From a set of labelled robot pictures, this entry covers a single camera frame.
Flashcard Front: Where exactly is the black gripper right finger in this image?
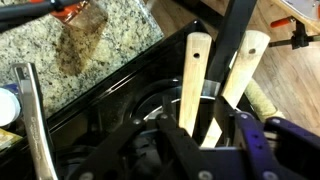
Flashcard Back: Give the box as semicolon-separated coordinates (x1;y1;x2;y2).
213;96;320;180

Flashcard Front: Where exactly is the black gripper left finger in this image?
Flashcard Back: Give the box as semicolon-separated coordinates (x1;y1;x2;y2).
69;113;214;180

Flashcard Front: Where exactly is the red lid spice jar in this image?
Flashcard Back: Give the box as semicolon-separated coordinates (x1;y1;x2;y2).
52;0;108;75

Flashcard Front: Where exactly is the blue jar with white lid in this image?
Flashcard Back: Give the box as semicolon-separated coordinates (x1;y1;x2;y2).
0;84;21;126

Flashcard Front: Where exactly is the yellow dish towel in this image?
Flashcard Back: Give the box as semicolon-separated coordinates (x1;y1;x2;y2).
245;79;284;122

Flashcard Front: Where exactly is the black stove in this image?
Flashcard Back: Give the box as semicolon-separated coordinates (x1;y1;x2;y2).
0;19;261;180

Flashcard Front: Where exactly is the black saucepan with long handle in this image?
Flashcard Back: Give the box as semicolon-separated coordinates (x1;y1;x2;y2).
123;0;257;121

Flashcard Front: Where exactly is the orange handled clamp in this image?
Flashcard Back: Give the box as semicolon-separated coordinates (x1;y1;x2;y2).
268;14;320;50

